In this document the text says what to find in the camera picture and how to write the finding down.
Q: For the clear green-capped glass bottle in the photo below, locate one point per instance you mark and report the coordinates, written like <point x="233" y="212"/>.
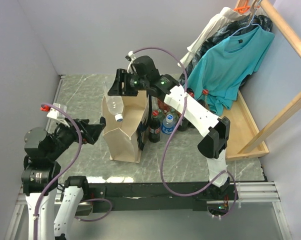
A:
<point x="161" y="116"/>

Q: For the cola bottle red cap front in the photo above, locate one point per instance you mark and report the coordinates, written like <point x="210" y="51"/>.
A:
<point x="184" y="123"/>

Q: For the orange hanger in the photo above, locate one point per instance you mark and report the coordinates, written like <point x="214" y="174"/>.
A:
<point x="242" y="6"/>

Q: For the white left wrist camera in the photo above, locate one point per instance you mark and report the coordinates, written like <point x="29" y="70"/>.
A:
<point x="55" y="115"/>

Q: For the wooden clothes rack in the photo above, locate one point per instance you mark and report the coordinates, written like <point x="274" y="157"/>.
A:
<point x="273" y="94"/>

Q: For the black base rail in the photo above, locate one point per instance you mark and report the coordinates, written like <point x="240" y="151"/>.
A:
<point x="152" y="196"/>

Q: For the red plaid folded cloth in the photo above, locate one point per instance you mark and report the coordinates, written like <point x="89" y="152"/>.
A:
<point x="164" y="107"/>

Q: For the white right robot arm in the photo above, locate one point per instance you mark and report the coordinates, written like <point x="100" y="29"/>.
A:
<point x="214" y="130"/>

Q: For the white garment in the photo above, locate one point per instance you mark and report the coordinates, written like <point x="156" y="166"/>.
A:
<point x="224" y="17"/>

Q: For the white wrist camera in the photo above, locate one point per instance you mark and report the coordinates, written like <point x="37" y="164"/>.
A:
<point x="130" y="57"/>
<point x="55" y="115"/>

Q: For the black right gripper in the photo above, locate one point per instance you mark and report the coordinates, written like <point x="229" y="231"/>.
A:
<point x="121" y="76"/>

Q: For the Pocari bottle blue cap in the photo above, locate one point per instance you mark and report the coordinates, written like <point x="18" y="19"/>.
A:
<point x="114" y="104"/>
<point x="168" y="124"/>

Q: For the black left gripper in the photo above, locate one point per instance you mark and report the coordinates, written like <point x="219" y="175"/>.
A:
<point x="93" y="130"/>

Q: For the dark floral shirt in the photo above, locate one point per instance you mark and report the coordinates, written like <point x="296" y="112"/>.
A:
<point x="215" y="39"/>

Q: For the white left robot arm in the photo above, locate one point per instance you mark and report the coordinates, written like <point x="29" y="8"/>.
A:
<point x="41" y="173"/>

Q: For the beige canvas tote bag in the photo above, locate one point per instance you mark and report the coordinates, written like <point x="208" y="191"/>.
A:
<point x="122" y="138"/>

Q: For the turquoise t-shirt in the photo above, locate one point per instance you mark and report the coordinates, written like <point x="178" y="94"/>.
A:
<point x="223" y="67"/>

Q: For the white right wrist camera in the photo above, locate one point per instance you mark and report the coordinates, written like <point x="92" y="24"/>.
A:
<point x="130" y="57"/>

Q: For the light blue hanger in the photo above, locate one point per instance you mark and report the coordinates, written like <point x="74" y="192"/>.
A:
<point x="249" y="22"/>

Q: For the cola bottle red cap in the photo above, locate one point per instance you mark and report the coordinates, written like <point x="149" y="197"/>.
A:
<point x="203" y="100"/>
<point x="184" y="123"/>
<point x="154" y="127"/>

